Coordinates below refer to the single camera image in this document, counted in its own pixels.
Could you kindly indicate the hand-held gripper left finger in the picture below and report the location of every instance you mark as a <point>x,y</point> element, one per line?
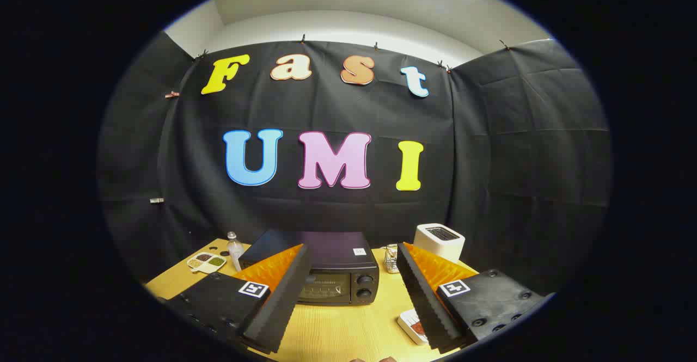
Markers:
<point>283,302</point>

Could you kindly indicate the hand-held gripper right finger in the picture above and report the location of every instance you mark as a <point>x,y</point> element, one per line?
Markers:
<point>425,302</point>

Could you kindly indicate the brown meat piece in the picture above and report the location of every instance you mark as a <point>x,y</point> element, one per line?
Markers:
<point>418,328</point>

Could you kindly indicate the black toaster oven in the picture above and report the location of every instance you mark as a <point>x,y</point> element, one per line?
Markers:
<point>337,253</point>

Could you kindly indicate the white pop-up toaster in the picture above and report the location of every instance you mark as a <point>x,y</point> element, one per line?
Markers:
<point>435,245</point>

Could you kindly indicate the white rectangular tray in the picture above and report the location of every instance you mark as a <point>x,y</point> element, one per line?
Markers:
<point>407,323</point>

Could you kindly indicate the clear plastic bottle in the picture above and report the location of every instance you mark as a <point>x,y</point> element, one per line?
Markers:
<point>235,250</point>

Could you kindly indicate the white divided spice dish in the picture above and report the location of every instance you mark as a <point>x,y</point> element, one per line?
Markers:
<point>207,263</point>

